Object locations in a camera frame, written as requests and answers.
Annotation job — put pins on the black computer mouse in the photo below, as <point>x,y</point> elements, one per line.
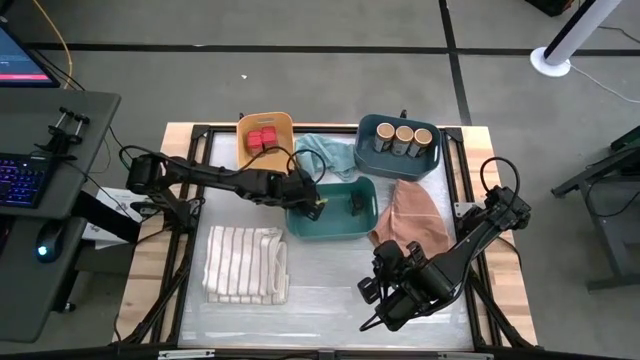
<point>49,242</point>

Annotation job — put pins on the white striped towel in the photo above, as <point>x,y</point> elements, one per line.
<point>245,265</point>

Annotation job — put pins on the white cardboard box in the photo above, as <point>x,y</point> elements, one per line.
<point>112,210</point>

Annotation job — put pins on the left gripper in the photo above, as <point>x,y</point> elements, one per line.
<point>292,190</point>

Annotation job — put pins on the black white pole stand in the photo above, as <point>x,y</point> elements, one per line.
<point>575,35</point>

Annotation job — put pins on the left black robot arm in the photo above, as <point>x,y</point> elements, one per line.
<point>210,177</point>

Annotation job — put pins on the light blue cloth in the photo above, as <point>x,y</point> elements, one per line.
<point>325,152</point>

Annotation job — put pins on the grey desk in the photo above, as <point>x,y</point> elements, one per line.
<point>30,280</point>

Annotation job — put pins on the blue-grey plastic bin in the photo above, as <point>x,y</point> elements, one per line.
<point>400,167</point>

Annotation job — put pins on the teal plastic bin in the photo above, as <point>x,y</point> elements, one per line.
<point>335,225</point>

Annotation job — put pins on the backlit keyboard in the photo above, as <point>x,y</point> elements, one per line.
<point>22,180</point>

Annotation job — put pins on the yellow plastic bin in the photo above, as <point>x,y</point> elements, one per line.
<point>280,125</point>

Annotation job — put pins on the green spice tin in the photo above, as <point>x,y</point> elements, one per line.
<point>357,202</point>

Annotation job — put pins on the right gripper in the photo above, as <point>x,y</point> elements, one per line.
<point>407,290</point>

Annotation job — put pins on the salmon cloth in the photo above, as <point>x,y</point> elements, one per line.
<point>412,220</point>

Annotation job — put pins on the black aluminium frame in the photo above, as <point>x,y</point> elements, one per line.
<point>200,132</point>

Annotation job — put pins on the black side table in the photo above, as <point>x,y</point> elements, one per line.
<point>600,175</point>

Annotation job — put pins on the lit computer monitor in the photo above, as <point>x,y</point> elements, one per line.
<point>20,55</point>

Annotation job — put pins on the black clamp stand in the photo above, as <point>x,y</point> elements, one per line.
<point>62,132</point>

